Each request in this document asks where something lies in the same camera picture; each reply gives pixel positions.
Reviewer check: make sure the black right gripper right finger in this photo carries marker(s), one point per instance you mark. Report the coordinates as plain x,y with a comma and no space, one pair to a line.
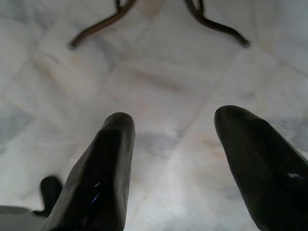
264,173

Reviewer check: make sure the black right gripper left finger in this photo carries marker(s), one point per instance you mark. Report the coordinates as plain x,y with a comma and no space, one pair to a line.
101,178

